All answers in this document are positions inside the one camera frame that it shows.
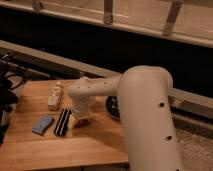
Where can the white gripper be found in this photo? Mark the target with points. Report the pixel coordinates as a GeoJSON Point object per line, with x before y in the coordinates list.
{"type": "Point", "coordinates": [80, 108]}

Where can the dark red pepper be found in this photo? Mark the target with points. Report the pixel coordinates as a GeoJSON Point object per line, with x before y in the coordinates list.
{"type": "Point", "coordinates": [82, 123]}

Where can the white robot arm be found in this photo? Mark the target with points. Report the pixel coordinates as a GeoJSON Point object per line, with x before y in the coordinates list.
{"type": "Point", "coordinates": [142, 97]}

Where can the black white striped block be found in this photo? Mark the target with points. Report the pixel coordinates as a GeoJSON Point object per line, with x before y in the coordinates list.
{"type": "Point", "coordinates": [62, 123]}

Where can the white bottle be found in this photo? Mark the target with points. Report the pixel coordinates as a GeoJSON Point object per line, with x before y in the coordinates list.
{"type": "Point", "coordinates": [55, 97]}

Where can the black bowl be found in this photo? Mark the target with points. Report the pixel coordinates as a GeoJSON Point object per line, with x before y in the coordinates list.
{"type": "Point", "coordinates": [112, 107]}

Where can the blue sponge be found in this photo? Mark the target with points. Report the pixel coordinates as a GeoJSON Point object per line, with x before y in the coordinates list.
{"type": "Point", "coordinates": [42, 124]}

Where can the black equipment with cables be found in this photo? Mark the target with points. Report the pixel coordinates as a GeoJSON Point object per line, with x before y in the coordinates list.
{"type": "Point", "coordinates": [7, 97]}

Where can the metal rail frame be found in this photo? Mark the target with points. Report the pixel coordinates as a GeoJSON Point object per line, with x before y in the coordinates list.
{"type": "Point", "coordinates": [188, 21]}

